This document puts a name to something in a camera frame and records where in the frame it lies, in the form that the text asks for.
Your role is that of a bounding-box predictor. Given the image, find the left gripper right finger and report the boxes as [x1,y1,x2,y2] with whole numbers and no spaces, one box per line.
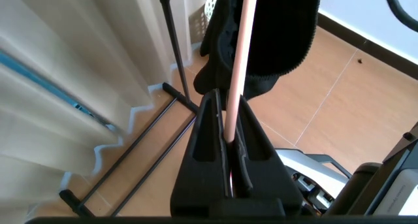
[228,95,304,217]

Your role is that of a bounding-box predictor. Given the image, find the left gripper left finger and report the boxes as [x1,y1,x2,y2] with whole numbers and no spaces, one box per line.
[169,88,233,217]

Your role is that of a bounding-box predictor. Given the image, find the pink clothes hanger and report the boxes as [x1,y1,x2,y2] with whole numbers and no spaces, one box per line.
[223,0,260,143]

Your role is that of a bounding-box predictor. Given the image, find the black knit garment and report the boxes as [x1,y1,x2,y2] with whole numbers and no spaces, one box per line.
[193,0,323,101]

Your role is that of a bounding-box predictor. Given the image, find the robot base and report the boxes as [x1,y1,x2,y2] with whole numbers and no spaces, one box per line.
[274,121,418,217]

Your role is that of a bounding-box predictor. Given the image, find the black clothes rack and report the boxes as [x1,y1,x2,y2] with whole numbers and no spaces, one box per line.
[58,0,201,217]

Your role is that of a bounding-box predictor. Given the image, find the white laundry basket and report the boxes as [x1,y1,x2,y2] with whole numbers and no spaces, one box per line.
[204,0,221,22]

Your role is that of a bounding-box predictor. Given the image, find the beige curtain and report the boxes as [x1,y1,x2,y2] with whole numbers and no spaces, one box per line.
[0,0,194,143]
[0,65,124,218]

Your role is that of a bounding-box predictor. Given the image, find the black cable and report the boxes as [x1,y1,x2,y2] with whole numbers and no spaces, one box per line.
[384,0,418,33]

